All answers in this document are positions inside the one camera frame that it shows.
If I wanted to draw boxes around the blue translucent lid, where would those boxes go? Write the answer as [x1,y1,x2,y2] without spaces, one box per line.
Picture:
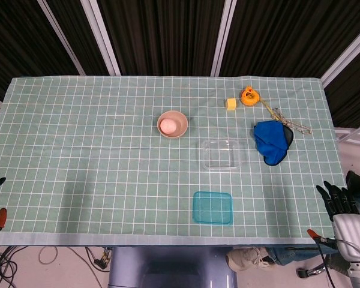
[193,191,234,225]

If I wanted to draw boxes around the thin grey frame post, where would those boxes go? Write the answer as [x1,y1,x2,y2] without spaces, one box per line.
[37,0,86,76]

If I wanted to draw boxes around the beige bowl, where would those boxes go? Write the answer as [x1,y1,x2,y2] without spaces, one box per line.
[157,110,189,139]

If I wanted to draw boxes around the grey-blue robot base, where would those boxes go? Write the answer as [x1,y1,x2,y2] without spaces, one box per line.
[107,245,238,288]

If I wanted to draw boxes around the black flat panel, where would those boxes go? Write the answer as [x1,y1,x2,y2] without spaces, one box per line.
[344,170,360,193]

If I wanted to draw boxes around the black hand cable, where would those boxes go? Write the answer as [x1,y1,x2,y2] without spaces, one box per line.
[315,236,340,288]

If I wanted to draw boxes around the orange tape measure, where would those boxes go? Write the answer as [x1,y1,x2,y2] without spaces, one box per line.
[239,86,274,116]

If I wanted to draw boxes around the blue cloth with black trim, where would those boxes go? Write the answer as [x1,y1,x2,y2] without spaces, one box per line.
[253,120,294,166]

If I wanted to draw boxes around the black curtain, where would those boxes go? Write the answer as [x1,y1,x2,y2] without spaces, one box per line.
[0,0,360,130]

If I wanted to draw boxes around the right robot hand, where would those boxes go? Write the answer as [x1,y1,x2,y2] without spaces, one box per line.
[307,180,360,263]

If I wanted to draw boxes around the thin black floor cable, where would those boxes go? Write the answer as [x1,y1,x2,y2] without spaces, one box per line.
[68,246,103,288]

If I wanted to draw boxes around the braided beige rope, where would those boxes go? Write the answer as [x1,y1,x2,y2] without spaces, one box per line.
[269,107,313,135]

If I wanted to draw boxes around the beige sneaker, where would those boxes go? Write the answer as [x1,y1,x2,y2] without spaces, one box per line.
[226,247,274,272]

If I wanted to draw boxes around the tangled black floor cables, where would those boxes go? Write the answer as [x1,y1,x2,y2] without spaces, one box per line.
[0,245,19,288]

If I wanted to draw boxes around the green checkered tablecloth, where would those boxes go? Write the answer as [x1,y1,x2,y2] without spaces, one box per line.
[0,74,360,247]

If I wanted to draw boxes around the white frame post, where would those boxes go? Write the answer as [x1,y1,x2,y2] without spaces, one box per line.
[210,0,239,77]
[80,0,121,76]
[320,22,360,88]

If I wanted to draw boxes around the clear plastic container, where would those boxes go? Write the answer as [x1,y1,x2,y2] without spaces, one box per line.
[200,138,249,172]

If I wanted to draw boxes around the chrome chair base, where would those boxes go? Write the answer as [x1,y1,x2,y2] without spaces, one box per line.
[296,263,328,278]

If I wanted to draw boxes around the black and yellow plug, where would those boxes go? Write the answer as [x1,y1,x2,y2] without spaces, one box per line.
[94,247,112,269]

